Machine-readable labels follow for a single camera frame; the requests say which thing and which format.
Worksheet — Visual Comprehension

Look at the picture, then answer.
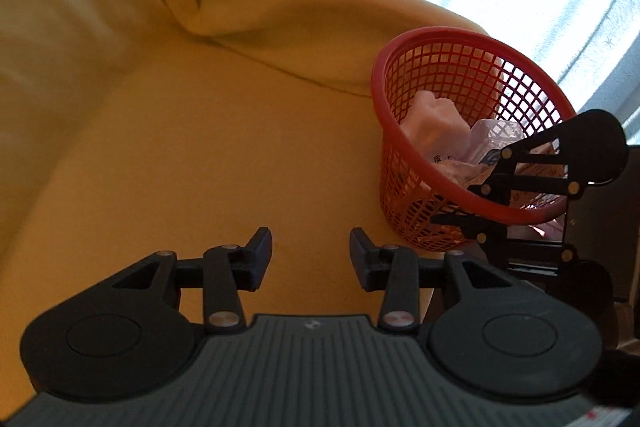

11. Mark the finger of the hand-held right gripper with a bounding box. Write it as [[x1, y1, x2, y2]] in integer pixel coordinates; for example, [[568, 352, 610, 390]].
[[467, 128, 584, 208], [431, 209, 577, 264]]

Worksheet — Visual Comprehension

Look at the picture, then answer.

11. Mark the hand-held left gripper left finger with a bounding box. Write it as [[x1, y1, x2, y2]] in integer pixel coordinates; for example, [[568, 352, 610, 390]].
[[112, 227, 273, 334]]

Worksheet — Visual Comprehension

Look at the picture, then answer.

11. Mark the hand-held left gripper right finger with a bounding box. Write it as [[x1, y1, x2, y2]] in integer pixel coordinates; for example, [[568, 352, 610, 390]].
[[349, 227, 516, 334]]

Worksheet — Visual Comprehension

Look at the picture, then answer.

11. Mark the red plastic mesh basket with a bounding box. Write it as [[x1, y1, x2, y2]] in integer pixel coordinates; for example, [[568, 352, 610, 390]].
[[370, 27, 578, 253]]

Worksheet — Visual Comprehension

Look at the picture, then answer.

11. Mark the white cloth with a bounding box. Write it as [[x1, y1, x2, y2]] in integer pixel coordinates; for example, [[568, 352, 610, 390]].
[[402, 90, 473, 158]]

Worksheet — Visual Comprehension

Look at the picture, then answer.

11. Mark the yellow-green blanket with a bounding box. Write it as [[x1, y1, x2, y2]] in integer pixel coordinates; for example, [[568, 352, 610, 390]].
[[0, 0, 488, 408]]

